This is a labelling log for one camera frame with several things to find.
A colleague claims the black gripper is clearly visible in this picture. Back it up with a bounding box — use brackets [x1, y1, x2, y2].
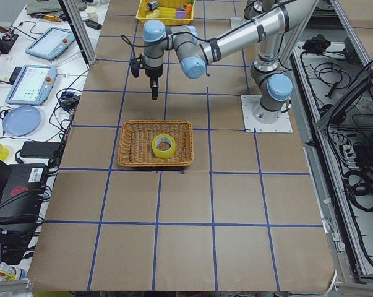
[144, 56, 163, 100]

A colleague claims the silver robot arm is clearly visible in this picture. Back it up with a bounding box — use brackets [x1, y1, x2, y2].
[244, 0, 265, 20]
[130, 1, 316, 123]

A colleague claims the brown wicker basket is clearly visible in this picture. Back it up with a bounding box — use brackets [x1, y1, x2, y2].
[118, 120, 194, 168]

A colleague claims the purple foam block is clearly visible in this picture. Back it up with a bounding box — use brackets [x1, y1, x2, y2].
[176, 10, 187, 19]

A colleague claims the toy carrot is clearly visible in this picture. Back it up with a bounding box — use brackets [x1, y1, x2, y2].
[186, 3, 193, 14]

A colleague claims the upper teach pendant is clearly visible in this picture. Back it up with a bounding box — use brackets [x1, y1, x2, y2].
[25, 27, 75, 61]

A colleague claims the teach pendant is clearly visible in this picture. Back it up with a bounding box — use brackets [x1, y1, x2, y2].
[5, 65, 58, 106]
[25, 27, 75, 61]

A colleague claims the lower teach pendant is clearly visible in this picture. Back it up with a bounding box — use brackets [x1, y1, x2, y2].
[5, 65, 58, 106]

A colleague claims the light blue plate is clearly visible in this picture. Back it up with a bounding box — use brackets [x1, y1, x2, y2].
[2, 106, 41, 136]

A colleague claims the black power adapter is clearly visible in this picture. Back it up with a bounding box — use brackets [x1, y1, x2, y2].
[19, 141, 60, 158]

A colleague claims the black box red logo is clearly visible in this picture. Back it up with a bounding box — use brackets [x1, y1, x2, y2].
[0, 163, 48, 225]

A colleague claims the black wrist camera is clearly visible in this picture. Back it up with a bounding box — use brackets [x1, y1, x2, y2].
[129, 54, 144, 78]

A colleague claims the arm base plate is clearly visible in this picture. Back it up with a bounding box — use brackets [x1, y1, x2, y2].
[241, 95, 293, 134]
[230, 17, 245, 28]

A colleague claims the aluminium frame post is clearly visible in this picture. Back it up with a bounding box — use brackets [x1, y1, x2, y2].
[58, 0, 96, 66]

